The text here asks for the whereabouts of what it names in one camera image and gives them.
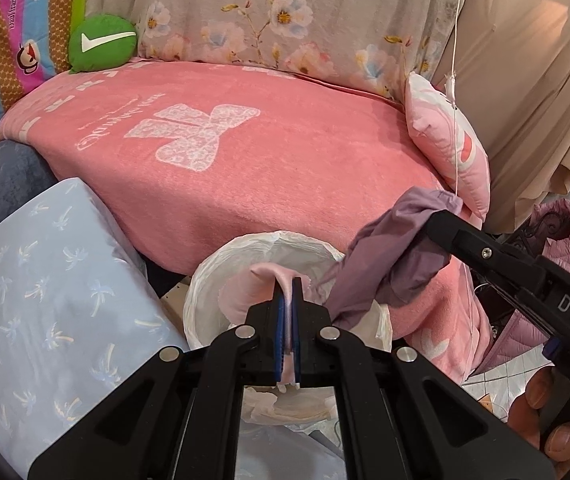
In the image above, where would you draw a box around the grey floral sheet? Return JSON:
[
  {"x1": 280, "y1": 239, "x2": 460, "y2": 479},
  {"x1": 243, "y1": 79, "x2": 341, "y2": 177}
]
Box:
[{"x1": 82, "y1": 0, "x2": 476, "y2": 106}]

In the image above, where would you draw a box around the green check mark cushion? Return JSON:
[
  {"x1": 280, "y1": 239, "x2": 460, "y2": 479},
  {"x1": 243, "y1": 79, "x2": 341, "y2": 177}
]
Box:
[{"x1": 67, "y1": 14, "x2": 138, "y2": 73}]

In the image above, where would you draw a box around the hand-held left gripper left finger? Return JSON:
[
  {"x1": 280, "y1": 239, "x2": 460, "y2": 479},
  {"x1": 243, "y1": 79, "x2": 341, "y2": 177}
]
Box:
[{"x1": 27, "y1": 280, "x2": 286, "y2": 480}]

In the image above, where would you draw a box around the white hanging cord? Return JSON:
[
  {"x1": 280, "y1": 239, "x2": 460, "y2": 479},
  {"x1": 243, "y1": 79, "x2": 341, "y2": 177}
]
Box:
[{"x1": 444, "y1": 0, "x2": 481, "y2": 376}]

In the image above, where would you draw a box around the striped cartoon pillow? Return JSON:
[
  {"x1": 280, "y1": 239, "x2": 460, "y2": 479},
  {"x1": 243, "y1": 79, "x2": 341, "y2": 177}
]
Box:
[{"x1": 0, "y1": 0, "x2": 90, "y2": 176}]

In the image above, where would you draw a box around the light blue palm print pillow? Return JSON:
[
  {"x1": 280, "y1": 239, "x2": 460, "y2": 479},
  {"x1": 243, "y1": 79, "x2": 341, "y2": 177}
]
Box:
[{"x1": 0, "y1": 177, "x2": 191, "y2": 466}]

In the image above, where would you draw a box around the blue-grey cushion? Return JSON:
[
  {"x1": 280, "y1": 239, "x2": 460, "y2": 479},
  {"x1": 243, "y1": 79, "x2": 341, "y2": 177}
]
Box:
[{"x1": 0, "y1": 140, "x2": 60, "y2": 256}]

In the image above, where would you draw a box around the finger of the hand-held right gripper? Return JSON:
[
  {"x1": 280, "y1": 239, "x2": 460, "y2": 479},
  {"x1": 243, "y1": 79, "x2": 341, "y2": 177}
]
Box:
[{"x1": 426, "y1": 209, "x2": 551, "y2": 297}]

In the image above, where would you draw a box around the pink puffer jacket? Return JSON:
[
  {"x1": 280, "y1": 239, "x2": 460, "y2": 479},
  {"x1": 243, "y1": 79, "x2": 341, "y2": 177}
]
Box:
[{"x1": 482, "y1": 199, "x2": 570, "y2": 376}]

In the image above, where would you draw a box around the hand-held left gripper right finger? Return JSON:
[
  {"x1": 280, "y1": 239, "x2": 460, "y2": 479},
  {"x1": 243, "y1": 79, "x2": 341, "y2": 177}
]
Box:
[{"x1": 292, "y1": 280, "x2": 548, "y2": 480}]

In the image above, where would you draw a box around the bin with white bag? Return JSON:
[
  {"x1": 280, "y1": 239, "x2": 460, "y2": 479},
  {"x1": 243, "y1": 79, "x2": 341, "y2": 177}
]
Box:
[{"x1": 182, "y1": 230, "x2": 393, "y2": 426}]

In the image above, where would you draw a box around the purple cloth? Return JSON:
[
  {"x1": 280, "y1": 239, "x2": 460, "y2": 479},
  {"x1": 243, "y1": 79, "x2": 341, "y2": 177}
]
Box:
[{"x1": 322, "y1": 186, "x2": 465, "y2": 333}]

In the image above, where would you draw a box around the beige curtain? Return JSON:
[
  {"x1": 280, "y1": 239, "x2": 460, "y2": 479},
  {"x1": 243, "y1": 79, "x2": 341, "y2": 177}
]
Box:
[{"x1": 430, "y1": 0, "x2": 570, "y2": 233}]

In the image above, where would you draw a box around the pink and white pillow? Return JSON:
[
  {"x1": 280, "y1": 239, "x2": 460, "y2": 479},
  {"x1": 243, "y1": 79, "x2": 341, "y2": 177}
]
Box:
[{"x1": 404, "y1": 72, "x2": 491, "y2": 223}]

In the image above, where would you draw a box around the person's right hand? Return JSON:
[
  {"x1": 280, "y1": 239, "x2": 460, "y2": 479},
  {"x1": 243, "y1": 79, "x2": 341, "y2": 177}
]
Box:
[{"x1": 508, "y1": 366, "x2": 570, "y2": 463}]

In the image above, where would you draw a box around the pink bow print blanket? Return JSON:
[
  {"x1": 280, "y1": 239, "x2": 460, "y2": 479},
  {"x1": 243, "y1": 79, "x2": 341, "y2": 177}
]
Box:
[{"x1": 0, "y1": 57, "x2": 491, "y2": 376}]

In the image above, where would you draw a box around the light pink cloth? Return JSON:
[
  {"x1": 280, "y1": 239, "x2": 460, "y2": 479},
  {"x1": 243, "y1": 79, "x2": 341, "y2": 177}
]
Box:
[{"x1": 217, "y1": 262, "x2": 316, "y2": 396}]

